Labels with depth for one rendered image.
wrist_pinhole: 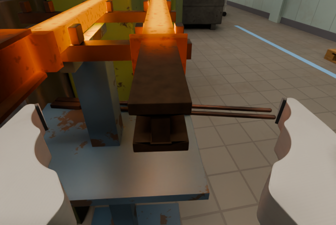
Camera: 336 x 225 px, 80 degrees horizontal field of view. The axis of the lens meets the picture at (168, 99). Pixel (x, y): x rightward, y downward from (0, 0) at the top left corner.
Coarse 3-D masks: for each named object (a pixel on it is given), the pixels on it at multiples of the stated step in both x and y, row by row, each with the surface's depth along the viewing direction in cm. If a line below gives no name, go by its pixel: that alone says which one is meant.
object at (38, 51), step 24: (96, 0) 39; (48, 24) 22; (0, 48) 13; (24, 48) 17; (48, 48) 17; (0, 72) 14; (24, 72) 17; (0, 96) 14; (24, 96) 16; (0, 120) 13
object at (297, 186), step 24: (288, 120) 9; (312, 120) 9; (288, 144) 8; (312, 144) 8; (288, 168) 7; (312, 168) 7; (264, 192) 7; (288, 192) 6; (312, 192) 6; (264, 216) 6; (288, 216) 6; (312, 216) 5
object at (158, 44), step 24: (144, 24) 22; (168, 24) 22; (144, 48) 14; (168, 48) 14; (144, 72) 11; (168, 72) 11; (144, 96) 9; (168, 96) 9; (144, 120) 11; (168, 120) 9; (144, 144) 10; (168, 144) 10
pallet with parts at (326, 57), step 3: (327, 51) 257; (330, 51) 253; (333, 51) 249; (327, 54) 257; (330, 54) 253; (333, 54) 251; (324, 57) 262; (327, 57) 258; (330, 57) 254; (333, 57) 251; (330, 60) 254; (333, 60) 252
